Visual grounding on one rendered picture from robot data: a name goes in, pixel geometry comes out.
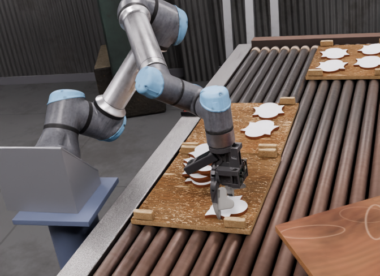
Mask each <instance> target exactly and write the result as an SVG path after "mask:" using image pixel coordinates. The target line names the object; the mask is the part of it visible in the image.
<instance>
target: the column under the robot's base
mask: <svg viewBox="0 0 380 276"><path fill-rule="evenodd" d="M100 181H101V184H100V186H99V187H98V188H97V189H96V191H95V192H94V194H92V196H91V197H90V199H89V200H88V201H87V203H86V204H85V205H84V206H83V208H82V209H81V211H79V213H78V214H71V213H47V212H21V211H19V212H18V214H17V215H16V216H15V217H14V218H13V219H12V222H13V224H14V225H41V226H48V228H49V231H50V235H51V239H52V241H53V245H54V249H55V252H56V255H57V259H58V262H59V266H60V269H61V270H62V269H63V267H64V266H65V264H66V263H67V262H68V261H69V259H70V258H71V257H72V256H73V254H74V253H75V252H76V251H77V249H78V248H79V247H80V246H81V244H82V243H83V241H84V240H85V239H86V238H87V237H88V235H89V234H90V233H91V232H92V230H93V229H94V228H95V227H96V225H97V224H98V222H99V218H98V213H99V212H100V210H101V209H102V207H103V206H104V204H105V202H106V201H107V199H108V198H109V196H110V195H111V193H112V192H113V190H114V189H115V187H116V186H117V184H118V183H119V180H118V178H100Z"/></svg>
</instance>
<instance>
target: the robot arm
mask: <svg viewBox="0 0 380 276"><path fill-rule="evenodd" d="M117 16H118V21H119V24H120V26H121V28H122V29H123V30H125V31H126V34H127V37H128V40H129V43H130V46H131V50H130V51H129V53H128V55H127V56H126V58H125V60H124V61H123V63H122V65H121V66H120V68H119V70H118V71H117V73H116V74H115V76H114V78H113V79H112V81H111V83H110V84H109V86H108V87H107V89H106V90H105V92H104V94H102V95H99V96H97V97H96V98H95V100H94V101H93V102H90V101H87V100H85V94H84V93H83V92H81V91H78V90H72V89H61V90H56V91H54V92H52V93H51V94H50V96H49V101H48V103H47V110H46V116H45V122H44V128H43V132H42V135H41V136H40V138H39V140H38V142H37V144H36V146H35V147H62V148H63V149H65V150H67V151H68V152H70V153H72V154H73V155H75V156H76V157H78V158H81V153H80V147H79V140H78V137H79V134H81V135H84V136H88V137H91V138H94V139H97V140H99V141H106V142H112V141H114V140H116V139H117V138H118V137H119V136H120V135H121V134H122V132H123V131H124V126H125V125H126V111H125V107H126V105H127V104H128V102H129V100H130V99H131V97H132V96H133V94H134V93H135V91H137V92H138V93H140V94H142V95H144V96H146V97H147V98H150V99H154V100H157V101H161V102H163V103H166V104H168V105H171V106H173V107H177V108H178V109H182V110H184V111H187V112H189V113H192V114H194V115H196V116H198V117H199V118H202V119H203V120H204V126H205V133H206V141H207V144H208V147H209V151H207V152H205V153H203V154H202V155H200V156H198V157H196V158H194V159H191V160H189V161H188V163H187V165H186V166H185V168H184V171H185V172H186V173H187V175H190V174H192V173H195V172H196V171H198V170H200V169H202V168H203V167H205V166H207V165H209V164H211V163H212V164H211V167H212V168H211V172H210V177H211V183H210V194H211V201H212V203H213V208H214V211H215V214H216V216H217V218H218V219H221V210H225V209H231V208H233V207H234V201H233V200H231V199H230V198H228V197H227V195H229V196H234V190H235V189H242V188H245V187H246V185H245V184H244V183H243V182H244V181H245V179H246V177H247V176H248V167H247V159H241V152H240V150H241V148H242V143H239V142H235V134H234V125H233V120H232V112H231V100H230V97H229V93H228V90H227V88H226V87H224V86H217V85H213V86H209V87H206V88H202V87H201V86H199V85H197V84H192V83H189V82H187V81H184V80H182V79H180V78H177V77H174V76H172V75H171V74H170V72H169V69H168V67H167V64H166V62H165V59H164V57H163V54H162V52H165V51H167V50H168V48H169V47H170V45H172V46H176V45H178V44H180V43H181V42H182V40H183V39H184V37H185V34H186V32H187V28H188V18H187V15H186V13H185V12H184V11H183V10H181V9H180V8H178V7H177V6H176V5H172V4H170V3H168V2H166V1H164V0H121V2H120V4H119V6H118V11H117ZM220 184H221V185H223V186H225V187H219V185H220Z"/></svg>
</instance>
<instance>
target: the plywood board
mask: <svg viewBox="0 0 380 276"><path fill-rule="evenodd" d="M275 231H276V233H277V234H278V235H279V237H280V238H281V239H282V241H283V242H284V244H285V245H286V246H287V248H288V249H289V250H290V251H291V253H292V254H293V255H294V257H295V258H296V259H297V261H298V262H299V264H300V265H301V266H302V267H303V269H304V270H305V271H306V273H307V274H308V275H309V276H380V196H377V197H373V198H370V199H367V200H363V201H359V202H356V203H353V204H349V205H345V206H341V207H339V208H335V209H331V210H327V211H325V212H321V213H317V214H314V215H310V216H307V217H303V218H299V219H296V220H293V221H289V222H286V223H282V224H279V225H275Z"/></svg>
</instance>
